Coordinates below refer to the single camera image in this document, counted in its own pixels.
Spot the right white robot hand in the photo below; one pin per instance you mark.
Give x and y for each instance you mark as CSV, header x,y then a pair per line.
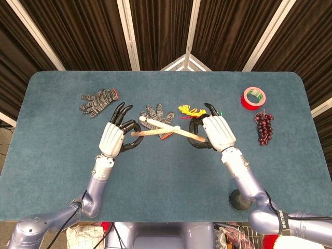
x,y
219,132

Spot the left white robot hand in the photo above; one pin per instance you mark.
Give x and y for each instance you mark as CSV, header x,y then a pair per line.
x,y
111,137

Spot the pale wooden drumstick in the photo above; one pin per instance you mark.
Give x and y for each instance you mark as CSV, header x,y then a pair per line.
x,y
186,133
150,132

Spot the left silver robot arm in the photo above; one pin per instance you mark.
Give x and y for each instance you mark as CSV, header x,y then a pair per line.
x,y
97,186

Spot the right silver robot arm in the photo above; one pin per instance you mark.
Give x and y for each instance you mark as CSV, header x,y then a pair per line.
x,y
246,181

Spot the grey striped knit glove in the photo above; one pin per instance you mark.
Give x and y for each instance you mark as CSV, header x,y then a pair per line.
x,y
155,114
99,102

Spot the colourful feather shuttlecock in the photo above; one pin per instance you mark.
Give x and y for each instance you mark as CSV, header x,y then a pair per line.
x,y
189,110

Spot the red tape roll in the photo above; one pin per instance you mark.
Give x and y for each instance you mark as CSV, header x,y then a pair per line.
x,y
245,102

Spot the dark red grape bunch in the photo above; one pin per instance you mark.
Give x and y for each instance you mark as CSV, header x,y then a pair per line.
x,y
264,129

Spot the blue felt table cover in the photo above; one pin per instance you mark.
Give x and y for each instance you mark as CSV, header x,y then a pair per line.
x,y
166,181

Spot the black round dome base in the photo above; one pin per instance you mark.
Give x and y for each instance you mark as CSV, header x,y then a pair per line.
x,y
234,201

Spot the brown cardboard box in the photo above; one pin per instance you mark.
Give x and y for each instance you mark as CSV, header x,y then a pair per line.
x,y
88,223

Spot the white checked cloth bag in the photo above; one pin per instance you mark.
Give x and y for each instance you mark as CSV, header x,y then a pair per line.
x,y
83,237

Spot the silver robot torso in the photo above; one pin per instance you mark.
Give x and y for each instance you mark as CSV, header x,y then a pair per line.
x,y
160,236

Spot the brown pleated curtain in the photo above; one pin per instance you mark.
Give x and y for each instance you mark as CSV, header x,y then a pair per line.
x,y
160,31

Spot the red and white ball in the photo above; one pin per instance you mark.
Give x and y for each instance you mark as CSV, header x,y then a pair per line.
x,y
275,242

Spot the white metal frame post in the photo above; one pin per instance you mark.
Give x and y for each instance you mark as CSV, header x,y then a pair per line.
x,y
128,33
34,33
269,33
192,26

